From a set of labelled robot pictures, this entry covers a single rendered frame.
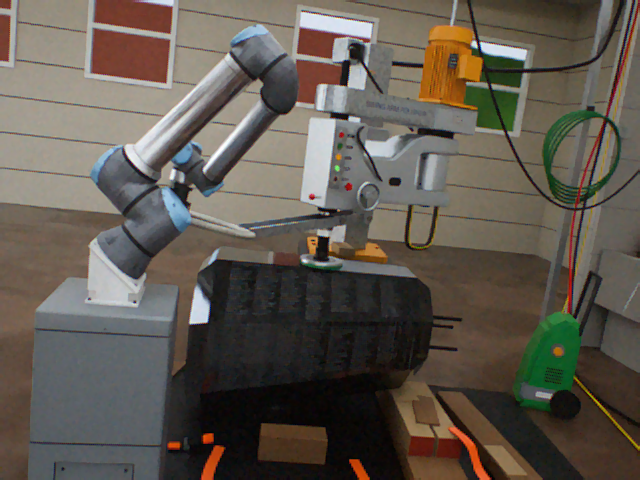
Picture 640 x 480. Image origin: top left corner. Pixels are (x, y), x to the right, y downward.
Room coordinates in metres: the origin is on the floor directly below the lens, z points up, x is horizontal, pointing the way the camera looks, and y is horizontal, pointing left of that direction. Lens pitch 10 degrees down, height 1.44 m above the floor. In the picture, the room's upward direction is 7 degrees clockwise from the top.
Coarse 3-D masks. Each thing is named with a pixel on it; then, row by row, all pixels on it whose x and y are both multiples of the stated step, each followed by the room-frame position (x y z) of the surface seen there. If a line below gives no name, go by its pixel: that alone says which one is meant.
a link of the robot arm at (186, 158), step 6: (192, 144) 2.27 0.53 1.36; (186, 150) 2.16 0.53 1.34; (192, 150) 2.17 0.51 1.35; (180, 156) 2.16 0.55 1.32; (186, 156) 2.15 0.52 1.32; (192, 156) 2.17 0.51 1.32; (198, 156) 2.19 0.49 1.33; (174, 162) 2.16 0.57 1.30; (180, 162) 2.15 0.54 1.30; (186, 162) 2.16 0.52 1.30; (192, 162) 2.17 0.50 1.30; (180, 168) 2.18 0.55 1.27; (186, 168) 2.17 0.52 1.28
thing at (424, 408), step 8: (392, 392) 2.87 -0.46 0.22; (400, 392) 2.89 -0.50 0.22; (408, 392) 2.90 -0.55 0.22; (400, 400) 2.80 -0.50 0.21; (408, 400) 2.81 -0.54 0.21; (416, 400) 2.82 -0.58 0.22; (424, 400) 2.83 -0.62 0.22; (432, 400) 2.84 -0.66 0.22; (416, 408) 2.72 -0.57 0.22; (424, 408) 2.74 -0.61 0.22; (432, 408) 2.75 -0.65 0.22; (416, 416) 2.64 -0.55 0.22; (424, 416) 2.65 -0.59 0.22; (432, 416) 2.66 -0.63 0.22; (432, 424) 2.59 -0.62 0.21
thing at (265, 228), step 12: (300, 216) 2.88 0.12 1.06; (312, 216) 2.92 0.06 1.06; (336, 216) 2.87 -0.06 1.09; (348, 216) 2.91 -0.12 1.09; (360, 216) 2.95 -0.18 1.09; (252, 228) 2.60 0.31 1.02; (264, 228) 2.63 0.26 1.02; (276, 228) 2.67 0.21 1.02; (288, 228) 2.71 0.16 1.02; (300, 228) 2.75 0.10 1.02; (312, 228) 2.79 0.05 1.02
